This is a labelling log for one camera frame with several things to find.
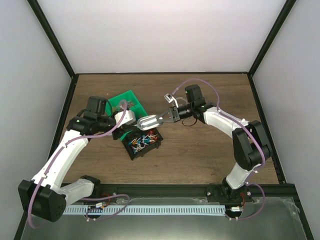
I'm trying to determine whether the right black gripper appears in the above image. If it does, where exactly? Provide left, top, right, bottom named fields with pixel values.
left=156, top=103, right=194, bottom=124

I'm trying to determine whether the silver metal scoop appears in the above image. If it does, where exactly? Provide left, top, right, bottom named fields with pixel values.
left=136, top=115, right=164, bottom=131

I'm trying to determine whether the black lollipop bin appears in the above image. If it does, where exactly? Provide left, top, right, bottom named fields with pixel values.
left=121, top=128, right=164, bottom=161

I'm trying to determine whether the green two-compartment candy bin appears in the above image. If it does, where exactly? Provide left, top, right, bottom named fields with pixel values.
left=105, top=89, right=149, bottom=142

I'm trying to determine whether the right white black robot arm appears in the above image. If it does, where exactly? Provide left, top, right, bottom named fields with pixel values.
left=156, top=84, right=273, bottom=202

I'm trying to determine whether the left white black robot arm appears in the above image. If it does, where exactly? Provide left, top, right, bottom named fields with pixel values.
left=18, top=96, right=129, bottom=229

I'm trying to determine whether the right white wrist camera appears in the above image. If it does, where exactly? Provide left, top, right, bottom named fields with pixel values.
left=164, top=93, right=179, bottom=108

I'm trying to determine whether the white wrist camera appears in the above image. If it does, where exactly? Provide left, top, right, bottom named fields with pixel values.
left=164, top=93, right=179, bottom=108
left=114, top=110, right=136, bottom=127

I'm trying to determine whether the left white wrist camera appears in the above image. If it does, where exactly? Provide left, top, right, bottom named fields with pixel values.
left=114, top=110, right=136, bottom=127

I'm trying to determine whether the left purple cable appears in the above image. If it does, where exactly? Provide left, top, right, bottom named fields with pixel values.
left=27, top=99, right=131, bottom=229

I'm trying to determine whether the purple cable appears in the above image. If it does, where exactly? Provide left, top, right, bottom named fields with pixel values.
left=173, top=78, right=266, bottom=221
left=27, top=99, right=131, bottom=229

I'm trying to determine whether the light blue slotted cable duct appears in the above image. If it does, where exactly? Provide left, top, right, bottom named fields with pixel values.
left=63, top=205, right=226, bottom=217

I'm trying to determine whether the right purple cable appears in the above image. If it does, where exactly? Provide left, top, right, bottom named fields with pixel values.
left=173, top=78, right=266, bottom=221

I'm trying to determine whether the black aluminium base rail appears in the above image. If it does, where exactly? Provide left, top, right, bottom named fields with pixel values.
left=59, top=183, right=296, bottom=203

